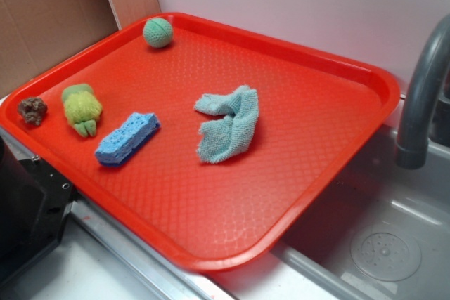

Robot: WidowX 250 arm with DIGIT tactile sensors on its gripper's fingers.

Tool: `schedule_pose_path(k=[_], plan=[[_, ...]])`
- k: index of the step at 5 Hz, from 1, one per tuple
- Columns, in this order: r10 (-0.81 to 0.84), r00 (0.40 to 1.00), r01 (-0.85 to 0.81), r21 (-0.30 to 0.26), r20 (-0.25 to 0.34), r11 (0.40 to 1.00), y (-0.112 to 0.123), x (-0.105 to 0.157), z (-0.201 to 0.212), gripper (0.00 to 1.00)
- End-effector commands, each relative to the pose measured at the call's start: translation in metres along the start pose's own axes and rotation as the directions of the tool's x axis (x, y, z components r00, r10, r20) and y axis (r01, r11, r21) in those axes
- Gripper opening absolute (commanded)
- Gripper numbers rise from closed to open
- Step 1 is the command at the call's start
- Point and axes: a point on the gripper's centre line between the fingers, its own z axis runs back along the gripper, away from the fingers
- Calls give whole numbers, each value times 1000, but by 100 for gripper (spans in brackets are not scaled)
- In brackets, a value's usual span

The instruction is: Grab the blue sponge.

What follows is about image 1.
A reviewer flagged grey plastic faucet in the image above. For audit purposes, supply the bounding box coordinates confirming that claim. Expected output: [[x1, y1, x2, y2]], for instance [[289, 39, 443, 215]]
[[394, 15, 449, 169]]

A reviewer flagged brown cardboard panel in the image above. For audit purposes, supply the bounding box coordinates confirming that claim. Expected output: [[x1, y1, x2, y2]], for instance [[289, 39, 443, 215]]
[[1, 0, 160, 96]]

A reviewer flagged yellow green plush toy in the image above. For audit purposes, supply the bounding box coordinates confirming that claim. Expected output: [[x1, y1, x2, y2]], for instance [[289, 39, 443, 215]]
[[62, 84, 103, 138]]

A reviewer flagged green textured ball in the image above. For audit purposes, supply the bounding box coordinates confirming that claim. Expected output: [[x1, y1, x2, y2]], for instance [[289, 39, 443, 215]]
[[143, 18, 174, 48]]

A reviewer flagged grey plastic sink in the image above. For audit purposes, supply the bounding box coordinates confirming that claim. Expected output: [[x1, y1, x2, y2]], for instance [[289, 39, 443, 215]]
[[212, 111, 449, 299]]

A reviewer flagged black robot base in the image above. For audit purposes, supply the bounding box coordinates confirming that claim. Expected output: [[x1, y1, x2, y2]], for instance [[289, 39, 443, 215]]
[[1, 141, 75, 285]]

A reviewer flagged brown lumpy rock toy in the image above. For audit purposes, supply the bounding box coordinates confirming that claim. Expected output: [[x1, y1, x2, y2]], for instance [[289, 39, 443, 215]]
[[18, 97, 48, 126]]

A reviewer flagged light blue cloth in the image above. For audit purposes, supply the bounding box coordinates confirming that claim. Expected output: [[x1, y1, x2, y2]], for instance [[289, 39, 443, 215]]
[[194, 85, 259, 164]]

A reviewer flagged red plastic tray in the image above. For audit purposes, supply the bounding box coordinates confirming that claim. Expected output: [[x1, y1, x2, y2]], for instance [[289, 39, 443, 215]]
[[1, 13, 400, 272]]

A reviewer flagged blue sponge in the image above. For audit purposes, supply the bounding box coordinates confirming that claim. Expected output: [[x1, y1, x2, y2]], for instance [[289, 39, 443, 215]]
[[94, 112, 161, 167]]

